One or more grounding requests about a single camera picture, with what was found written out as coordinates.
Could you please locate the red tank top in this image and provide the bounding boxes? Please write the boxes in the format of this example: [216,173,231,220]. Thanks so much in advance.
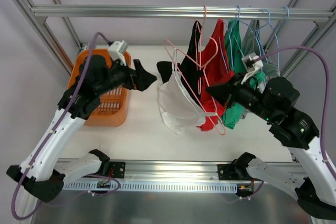
[200,19,234,131]

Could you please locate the green tank top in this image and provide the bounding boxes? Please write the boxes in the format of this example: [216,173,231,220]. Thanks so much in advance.
[222,20,260,130]

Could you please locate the pink wire hanger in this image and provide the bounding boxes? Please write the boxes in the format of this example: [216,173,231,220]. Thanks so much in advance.
[163,37,226,135]
[195,5,207,96]

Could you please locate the black tank top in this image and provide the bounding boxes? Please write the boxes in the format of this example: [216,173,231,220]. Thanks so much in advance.
[156,21,200,105]

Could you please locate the white tank top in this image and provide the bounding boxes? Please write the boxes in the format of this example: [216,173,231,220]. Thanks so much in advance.
[157,51,217,135]

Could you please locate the blue wire hanger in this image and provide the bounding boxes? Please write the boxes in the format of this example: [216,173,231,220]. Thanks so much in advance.
[224,6,243,73]
[242,19,268,56]
[274,6,290,68]

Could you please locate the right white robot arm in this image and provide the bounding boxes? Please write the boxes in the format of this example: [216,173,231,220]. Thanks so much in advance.
[206,73,335,220]

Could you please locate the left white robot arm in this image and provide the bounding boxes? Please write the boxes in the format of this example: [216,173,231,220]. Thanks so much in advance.
[6,55,157,203]

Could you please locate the grey tank top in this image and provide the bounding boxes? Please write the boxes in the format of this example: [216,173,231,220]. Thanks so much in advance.
[241,20,280,80]

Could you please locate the orange plastic basket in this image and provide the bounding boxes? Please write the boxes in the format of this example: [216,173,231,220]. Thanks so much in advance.
[67,48,132,127]

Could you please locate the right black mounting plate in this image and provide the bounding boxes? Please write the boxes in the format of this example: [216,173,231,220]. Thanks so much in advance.
[217,164,236,180]

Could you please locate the black mounting plate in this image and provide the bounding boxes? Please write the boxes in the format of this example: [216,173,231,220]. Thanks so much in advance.
[108,161,126,179]
[217,164,236,180]

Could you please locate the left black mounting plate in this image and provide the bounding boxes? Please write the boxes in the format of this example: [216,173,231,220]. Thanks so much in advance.
[108,161,126,179]

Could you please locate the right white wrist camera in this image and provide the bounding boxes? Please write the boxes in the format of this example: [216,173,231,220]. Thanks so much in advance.
[241,53,263,84]

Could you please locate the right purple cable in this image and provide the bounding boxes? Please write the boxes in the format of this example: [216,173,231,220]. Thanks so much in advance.
[256,45,336,180]

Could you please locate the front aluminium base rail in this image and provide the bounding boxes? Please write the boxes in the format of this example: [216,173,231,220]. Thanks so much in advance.
[56,158,313,182]

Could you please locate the aluminium hanging rail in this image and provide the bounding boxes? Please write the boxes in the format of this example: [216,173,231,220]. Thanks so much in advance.
[31,4,335,22]

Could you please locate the white slotted cable duct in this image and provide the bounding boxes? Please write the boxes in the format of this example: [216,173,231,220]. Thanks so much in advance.
[64,179,238,194]

